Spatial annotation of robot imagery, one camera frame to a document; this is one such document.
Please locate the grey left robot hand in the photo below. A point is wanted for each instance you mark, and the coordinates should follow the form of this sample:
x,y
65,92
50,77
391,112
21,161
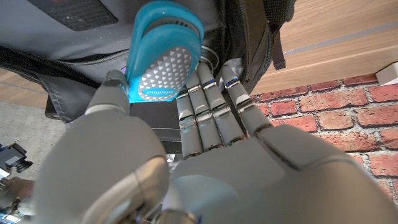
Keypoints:
x,y
233,186

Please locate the teal oval case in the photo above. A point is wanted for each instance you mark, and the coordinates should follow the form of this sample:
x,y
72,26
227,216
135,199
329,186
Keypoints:
x,y
164,46

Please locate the black backpack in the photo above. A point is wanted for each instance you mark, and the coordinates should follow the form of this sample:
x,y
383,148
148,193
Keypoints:
x,y
62,40

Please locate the white power strip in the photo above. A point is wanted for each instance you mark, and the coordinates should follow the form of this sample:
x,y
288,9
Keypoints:
x,y
388,74

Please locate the brick wall backdrop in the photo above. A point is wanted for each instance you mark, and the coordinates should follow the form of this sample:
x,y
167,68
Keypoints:
x,y
342,118

